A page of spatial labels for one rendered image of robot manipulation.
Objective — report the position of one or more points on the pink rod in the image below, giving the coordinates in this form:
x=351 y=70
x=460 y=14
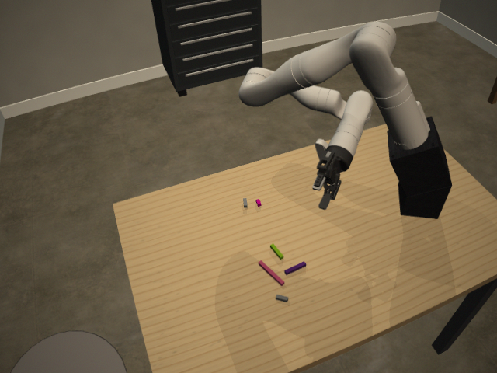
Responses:
x=271 y=273

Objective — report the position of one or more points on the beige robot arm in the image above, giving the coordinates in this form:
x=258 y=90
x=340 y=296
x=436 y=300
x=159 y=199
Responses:
x=369 y=48

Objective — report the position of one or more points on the purple rod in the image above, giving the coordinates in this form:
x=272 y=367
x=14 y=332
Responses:
x=294 y=268

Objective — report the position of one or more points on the lime green rod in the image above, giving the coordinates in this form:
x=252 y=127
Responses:
x=276 y=251

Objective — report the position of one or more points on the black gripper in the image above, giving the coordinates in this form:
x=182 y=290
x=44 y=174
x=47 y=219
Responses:
x=336 y=157

